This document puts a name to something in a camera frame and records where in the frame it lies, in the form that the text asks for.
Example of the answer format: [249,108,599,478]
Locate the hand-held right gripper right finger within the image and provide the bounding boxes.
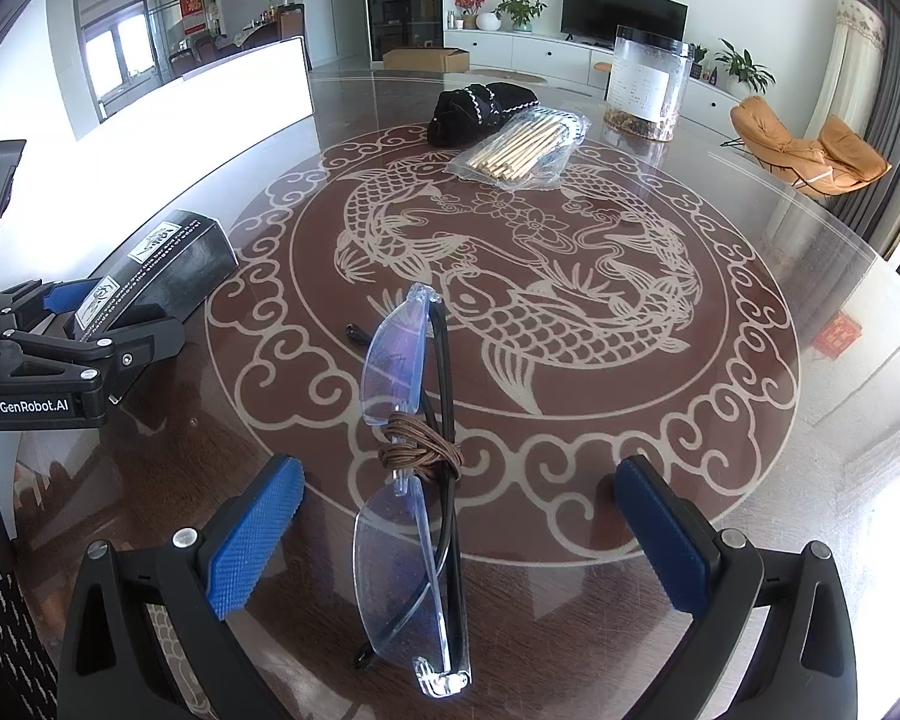
[613,454,860,720]

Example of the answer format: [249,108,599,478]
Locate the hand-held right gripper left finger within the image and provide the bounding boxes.
[58,454,306,720]

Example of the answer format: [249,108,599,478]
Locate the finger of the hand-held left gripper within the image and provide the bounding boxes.
[0,277,104,332]
[0,317,185,407]

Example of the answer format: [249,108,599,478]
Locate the black box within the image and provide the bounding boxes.
[67,208,239,346]

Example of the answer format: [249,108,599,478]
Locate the brown cord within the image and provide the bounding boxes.
[379,412,464,482]

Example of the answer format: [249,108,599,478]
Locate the rimless glasses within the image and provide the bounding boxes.
[345,283,472,697]

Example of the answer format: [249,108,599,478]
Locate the glass desktop with fish pattern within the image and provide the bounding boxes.
[0,64,900,720]

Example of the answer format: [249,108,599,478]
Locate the white glossy panel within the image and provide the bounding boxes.
[0,37,305,293]

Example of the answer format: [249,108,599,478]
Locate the black gold-patterned cloth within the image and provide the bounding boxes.
[0,577,65,720]

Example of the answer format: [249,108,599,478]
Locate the black knit hat far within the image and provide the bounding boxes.
[427,81,541,149]

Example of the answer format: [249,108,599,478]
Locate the cardboard box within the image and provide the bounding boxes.
[382,47,471,73]

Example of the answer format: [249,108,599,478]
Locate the pack of wooden chopsticks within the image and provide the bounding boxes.
[444,106,587,188]

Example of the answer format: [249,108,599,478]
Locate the orange lounge chair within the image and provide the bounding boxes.
[729,95,893,200]

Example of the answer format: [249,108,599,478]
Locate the dark glass cabinet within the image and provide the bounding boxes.
[364,0,445,65]

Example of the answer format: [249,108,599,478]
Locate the clear plastic jar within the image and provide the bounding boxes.
[604,25,695,143]

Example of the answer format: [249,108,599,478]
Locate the large leafy potted plant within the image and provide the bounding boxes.
[712,39,778,95]

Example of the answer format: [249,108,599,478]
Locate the red flowers in vase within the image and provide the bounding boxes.
[450,0,500,32]

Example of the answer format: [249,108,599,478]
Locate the white sideboard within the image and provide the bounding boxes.
[444,30,766,118]

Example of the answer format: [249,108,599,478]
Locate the beige curtain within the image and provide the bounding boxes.
[802,0,890,145]

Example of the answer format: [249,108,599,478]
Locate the green potted plant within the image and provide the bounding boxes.
[493,0,549,33]

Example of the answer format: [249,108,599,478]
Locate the black television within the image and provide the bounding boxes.
[561,0,689,43]

